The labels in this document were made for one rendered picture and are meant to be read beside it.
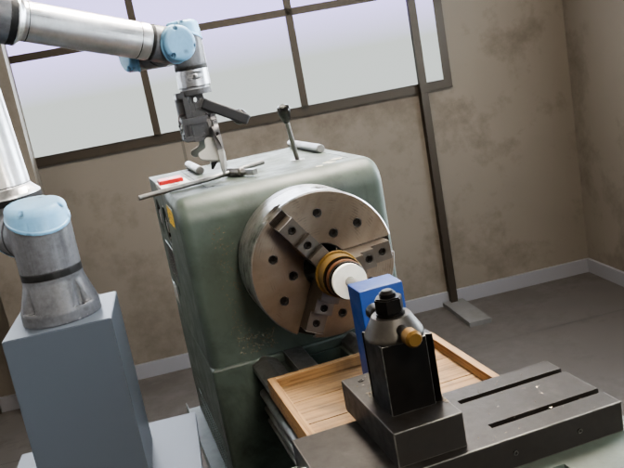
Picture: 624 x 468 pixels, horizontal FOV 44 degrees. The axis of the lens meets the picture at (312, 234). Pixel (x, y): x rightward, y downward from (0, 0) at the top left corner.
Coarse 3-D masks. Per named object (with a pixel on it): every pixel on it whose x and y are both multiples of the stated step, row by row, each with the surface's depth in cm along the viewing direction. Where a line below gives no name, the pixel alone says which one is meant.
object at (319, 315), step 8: (312, 280) 162; (312, 288) 161; (312, 296) 160; (320, 296) 155; (328, 296) 155; (312, 304) 159; (320, 304) 157; (328, 304) 157; (336, 304) 156; (304, 312) 162; (312, 312) 159; (320, 312) 157; (328, 312) 158; (304, 320) 161; (312, 320) 159; (320, 320) 160; (304, 328) 160; (312, 328) 160; (320, 328) 160
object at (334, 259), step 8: (328, 256) 153; (336, 256) 151; (344, 256) 151; (352, 256) 155; (320, 264) 153; (328, 264) 150; (336, 264) 148; (320, 272) 152; (328, 272) 149; (320, 280) 152; (328, 280) 148; (320, 288) 154; (328, 288) 151; (336, 296) 152
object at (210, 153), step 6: (210, 138) 179; (210, 144) 178; (204, 150) 178; (210, 150) 178; (216, 150) 178; (222, 150) 177; (204, 156) 177; (210, 156) 177; (216, 156) 178; (222, 156) 177; (222, 162) 177; (222, 168) 177
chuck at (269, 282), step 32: (288, 192) 165; (320, 192) 160; (256, 224) 162; (320, 224) 161; (352, 224) 163; (384, 224) 165; (256, 256) 158; (288, 256) 160; (256, 288) 159; (288, 288) 161; (288, 320) 162; (352, 320) 166
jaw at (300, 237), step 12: (276, 216) 158; (288, 216) 156; (276, 228) 156; (288, 228) 155; (300, 228) 155; (288, 240) 155; (300, 240) 155; (312, 240) 154; (300, 252) 155; (312, 252) 155; (324, 252) 153; (312, 264) 157
